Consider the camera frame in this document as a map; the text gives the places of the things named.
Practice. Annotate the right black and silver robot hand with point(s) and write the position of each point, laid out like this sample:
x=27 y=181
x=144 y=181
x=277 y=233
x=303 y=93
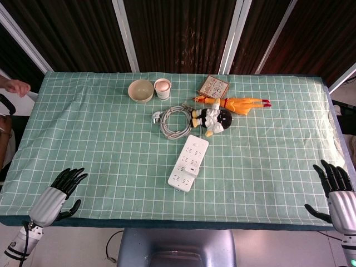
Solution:
x=343 y=205

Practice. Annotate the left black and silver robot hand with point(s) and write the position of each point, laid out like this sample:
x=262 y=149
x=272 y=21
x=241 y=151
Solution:
x=47 y=204

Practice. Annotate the white charger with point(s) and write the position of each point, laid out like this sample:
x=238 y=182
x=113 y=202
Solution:
x=191 y=170

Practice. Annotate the white power strip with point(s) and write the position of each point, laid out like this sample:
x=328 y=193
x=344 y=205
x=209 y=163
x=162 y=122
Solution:
x=192 y=151

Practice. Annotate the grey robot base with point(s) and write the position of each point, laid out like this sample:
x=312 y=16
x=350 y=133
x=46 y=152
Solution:
x=178 y=247

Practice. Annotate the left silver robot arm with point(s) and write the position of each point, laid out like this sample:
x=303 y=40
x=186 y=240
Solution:
x=33 y=239

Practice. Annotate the person's hand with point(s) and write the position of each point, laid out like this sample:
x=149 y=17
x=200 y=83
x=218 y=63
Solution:
x=16 y=86

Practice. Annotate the green checked tablecloth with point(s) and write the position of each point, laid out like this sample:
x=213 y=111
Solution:
x=97 y=139

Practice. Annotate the yellow rubber chicken toy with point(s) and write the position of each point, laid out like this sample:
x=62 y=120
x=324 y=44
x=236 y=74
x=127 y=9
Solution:
x=236 y=105

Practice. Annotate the beige bowl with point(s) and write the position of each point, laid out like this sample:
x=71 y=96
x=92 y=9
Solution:
x=140 y=91

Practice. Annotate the black and white plush doll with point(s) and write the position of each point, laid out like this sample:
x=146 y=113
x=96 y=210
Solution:
x=214 y=118

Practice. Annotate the white paper cup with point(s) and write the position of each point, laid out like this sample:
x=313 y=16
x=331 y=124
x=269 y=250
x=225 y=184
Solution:
x=162 y=89

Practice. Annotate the small printed cardboard box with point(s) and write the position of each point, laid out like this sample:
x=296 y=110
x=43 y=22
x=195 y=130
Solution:
x=213 y=86

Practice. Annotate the aluminium frame post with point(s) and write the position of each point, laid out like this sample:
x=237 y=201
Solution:
x=233 y=39
x=275 y=39
x=343 y=78
x=25 y=41
x=126 y=39

